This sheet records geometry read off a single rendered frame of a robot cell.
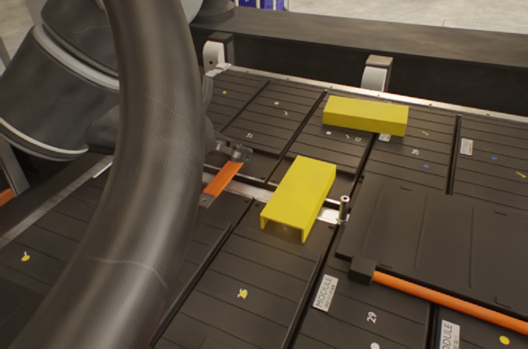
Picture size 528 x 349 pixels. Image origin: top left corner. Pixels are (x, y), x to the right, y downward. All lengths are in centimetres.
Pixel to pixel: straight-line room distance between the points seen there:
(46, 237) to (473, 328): 58
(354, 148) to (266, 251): 29
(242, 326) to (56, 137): 29
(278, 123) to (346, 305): 43
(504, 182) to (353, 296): 36
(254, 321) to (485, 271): 30
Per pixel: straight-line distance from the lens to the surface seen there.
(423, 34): 166
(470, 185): 75
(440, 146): 83
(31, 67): 45
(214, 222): 62
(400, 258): 59
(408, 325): 54
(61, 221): 70
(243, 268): 57
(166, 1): 17
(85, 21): 42
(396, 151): 79
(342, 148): 77
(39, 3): 456
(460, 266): 61
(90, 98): 44
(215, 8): 175
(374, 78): 109
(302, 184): 65
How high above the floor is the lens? 145
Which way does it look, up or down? 36 degrees down
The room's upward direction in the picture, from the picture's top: 1 degrees counter-clockwise
